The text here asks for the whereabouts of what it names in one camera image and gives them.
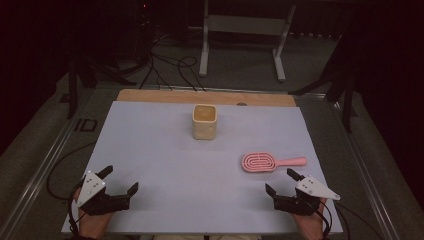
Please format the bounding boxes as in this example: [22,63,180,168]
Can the wooden table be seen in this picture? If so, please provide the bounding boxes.
[116,88,297,108]

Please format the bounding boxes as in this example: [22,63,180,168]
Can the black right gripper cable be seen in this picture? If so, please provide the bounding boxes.
[318,199,384,240]

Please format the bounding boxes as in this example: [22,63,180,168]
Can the beige square cup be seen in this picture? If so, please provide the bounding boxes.
[192,104,218,141]

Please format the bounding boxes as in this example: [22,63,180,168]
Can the aluminium floor rail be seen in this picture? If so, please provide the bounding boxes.
[328,96,398,240]
[0,87,98,240]

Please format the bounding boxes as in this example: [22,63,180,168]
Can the person's left hand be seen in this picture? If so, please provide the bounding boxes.
[73,189,114,240]

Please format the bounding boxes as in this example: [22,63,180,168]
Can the black floor cables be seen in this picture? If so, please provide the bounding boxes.
[139,33,207,92]

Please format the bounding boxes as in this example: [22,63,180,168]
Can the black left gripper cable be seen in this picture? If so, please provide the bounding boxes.
[46,141,98,236]

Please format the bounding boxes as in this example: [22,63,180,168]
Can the white metal stand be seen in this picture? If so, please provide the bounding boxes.
[198,0,297,83]

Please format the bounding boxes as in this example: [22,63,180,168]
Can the person's right hand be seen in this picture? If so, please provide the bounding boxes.
[293,198,329,240]

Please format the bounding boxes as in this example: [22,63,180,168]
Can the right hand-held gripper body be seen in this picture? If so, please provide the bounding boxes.
[273,175,341,216]

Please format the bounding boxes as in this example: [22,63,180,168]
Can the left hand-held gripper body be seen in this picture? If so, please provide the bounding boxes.
[77,170,131,216]

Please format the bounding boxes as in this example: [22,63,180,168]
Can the black tripod stand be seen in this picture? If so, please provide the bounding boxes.
[289,33,356,134]
[65,49,138,120]

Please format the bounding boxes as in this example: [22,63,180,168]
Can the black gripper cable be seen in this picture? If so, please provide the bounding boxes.
[318,199,384,240]
[46,141,98,236]

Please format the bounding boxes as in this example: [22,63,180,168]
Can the pink hairbrush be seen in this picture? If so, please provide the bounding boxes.
[241,152,308,173]

